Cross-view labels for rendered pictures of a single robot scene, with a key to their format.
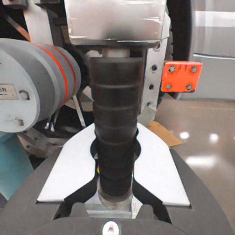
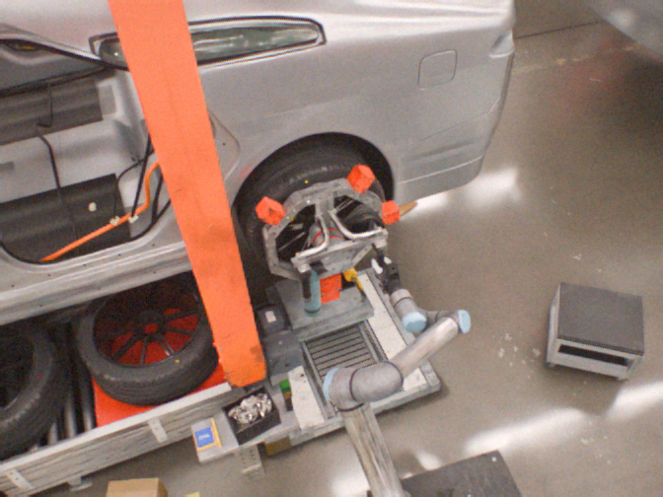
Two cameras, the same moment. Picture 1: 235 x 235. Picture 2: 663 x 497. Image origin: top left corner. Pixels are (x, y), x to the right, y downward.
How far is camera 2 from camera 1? 260 cm
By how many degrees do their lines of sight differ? 26
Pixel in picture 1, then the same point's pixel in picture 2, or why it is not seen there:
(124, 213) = (366, 312)
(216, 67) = (413, 184)
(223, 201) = (467, 270)
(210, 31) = (405, 171)
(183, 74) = (392, 216)
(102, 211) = (346, 317)
